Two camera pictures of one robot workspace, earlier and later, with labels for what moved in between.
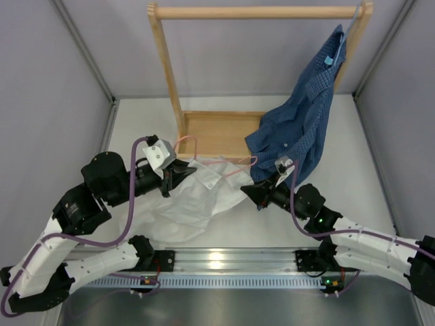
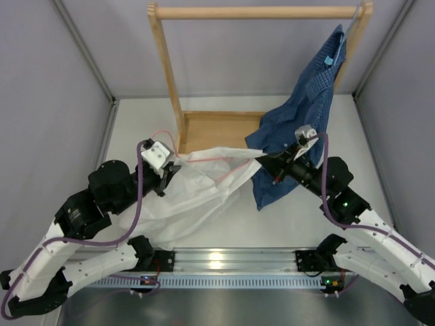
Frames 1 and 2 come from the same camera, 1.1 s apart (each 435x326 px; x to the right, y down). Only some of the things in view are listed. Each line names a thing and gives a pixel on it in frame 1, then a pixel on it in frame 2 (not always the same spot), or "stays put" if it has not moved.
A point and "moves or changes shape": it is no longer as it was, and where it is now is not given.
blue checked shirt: x=299 y=130 stays put
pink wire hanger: x=216 y=162 to x=245 y=160
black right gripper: x=262 y=193 to x=277 y=166
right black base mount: x=306 y=260 stays put
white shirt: x=183 y=216 moves or changes shape
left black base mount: x=166 y=260 stays put
